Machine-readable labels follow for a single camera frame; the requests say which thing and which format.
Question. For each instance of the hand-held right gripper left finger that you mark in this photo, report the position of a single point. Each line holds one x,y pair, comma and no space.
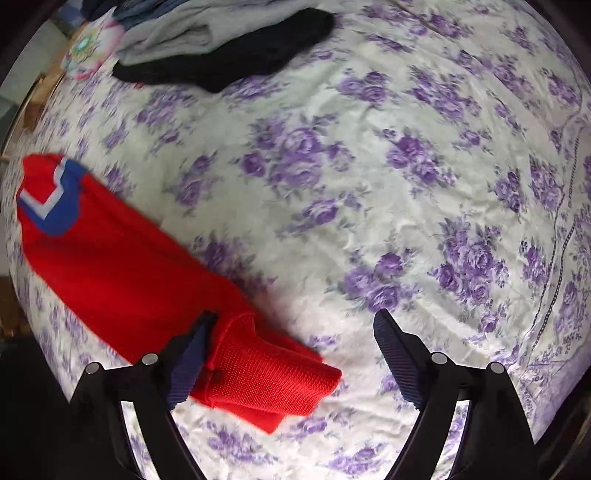
189,364

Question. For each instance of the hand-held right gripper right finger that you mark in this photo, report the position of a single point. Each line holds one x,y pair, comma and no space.
397,355

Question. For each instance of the red striped sweater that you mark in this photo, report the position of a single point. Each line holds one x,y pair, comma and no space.
115,258

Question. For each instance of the folded black pants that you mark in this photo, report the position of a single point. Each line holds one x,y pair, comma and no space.
258,50

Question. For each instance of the purple floral bed sheet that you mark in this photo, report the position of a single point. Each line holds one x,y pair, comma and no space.
369,184

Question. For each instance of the floral pink pillow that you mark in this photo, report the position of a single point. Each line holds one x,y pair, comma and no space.
87,50

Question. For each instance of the folded grey sweatpants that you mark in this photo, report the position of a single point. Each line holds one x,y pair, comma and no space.
184,27

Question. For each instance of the folded blue jeans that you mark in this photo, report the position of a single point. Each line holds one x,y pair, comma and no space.
131,10

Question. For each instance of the wooden bed frame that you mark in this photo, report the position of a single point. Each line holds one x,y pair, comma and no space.
34,110

